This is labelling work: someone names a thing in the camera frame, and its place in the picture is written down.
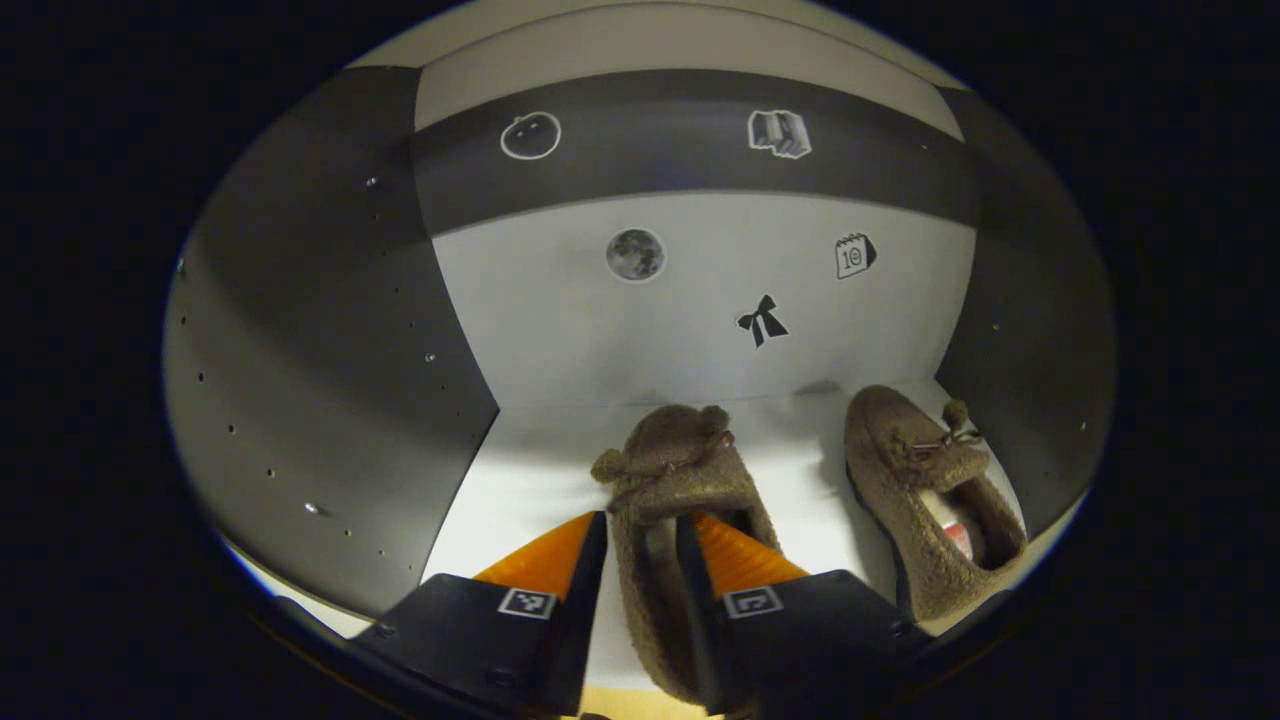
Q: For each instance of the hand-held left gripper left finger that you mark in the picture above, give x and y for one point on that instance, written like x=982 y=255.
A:
x=575 y=620

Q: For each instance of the white shoe cabinet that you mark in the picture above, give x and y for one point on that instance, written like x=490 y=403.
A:
x=560 y=330

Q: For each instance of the brown fuzzy shoe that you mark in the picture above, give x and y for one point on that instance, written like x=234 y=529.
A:
x=670 y=460
x=900 y=500

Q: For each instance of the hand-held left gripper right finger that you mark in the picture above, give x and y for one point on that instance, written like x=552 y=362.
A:
x=705 y=620

